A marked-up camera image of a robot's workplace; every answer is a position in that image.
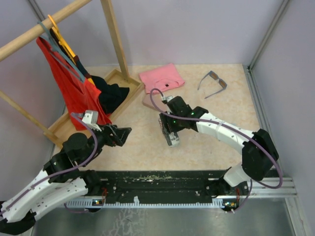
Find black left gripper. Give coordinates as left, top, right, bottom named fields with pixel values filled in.
left=81, top=122, right=132, bottom=166

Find pink glasses case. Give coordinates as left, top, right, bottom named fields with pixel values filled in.
left=143, top=94, right=170, bottom=113

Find flag newspaper print glasses case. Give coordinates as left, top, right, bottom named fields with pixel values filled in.
left=159, top=120, right=180, bottom=147

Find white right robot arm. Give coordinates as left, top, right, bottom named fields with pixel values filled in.
left=159, top=96, right=279, bottom=195

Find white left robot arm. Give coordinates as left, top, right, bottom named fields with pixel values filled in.
left=0, top=125, right=132, bottom=236

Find folded pink shirt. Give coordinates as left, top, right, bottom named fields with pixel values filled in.
left=139, top=63, right=185, bottom=94

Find dark navy garment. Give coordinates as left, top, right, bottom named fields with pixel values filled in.
left=49, top=29, right=130, bottom=114

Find red hanging shirt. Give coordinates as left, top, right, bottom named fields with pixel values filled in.
left=36, top=37, right=112, bottom=125

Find wooden clothes rack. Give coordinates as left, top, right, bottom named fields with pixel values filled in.
left=0, top=0, right=145, bottom=148

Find yellow hanger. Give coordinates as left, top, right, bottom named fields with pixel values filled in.
left=48, top=15, right=95, bottom=85

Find grey blue hanger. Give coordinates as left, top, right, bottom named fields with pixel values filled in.
left=37, top=21, right=86, bottom=83

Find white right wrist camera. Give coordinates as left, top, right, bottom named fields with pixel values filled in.
left=161, top=95, right=174, bottom=105

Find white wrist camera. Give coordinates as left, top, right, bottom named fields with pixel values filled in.
left=161, top=95, right=174, bottom=105
left=82, top=110, right=101, bottom=131

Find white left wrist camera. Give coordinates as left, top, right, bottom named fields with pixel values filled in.
left=82, top=110, right=101, bottom=131

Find grey blue frame sunglasses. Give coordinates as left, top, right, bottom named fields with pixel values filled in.
left=197, top=70, right=228, bottom=99

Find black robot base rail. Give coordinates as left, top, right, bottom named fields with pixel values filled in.
left=46, top=169, right=281, bottom=212

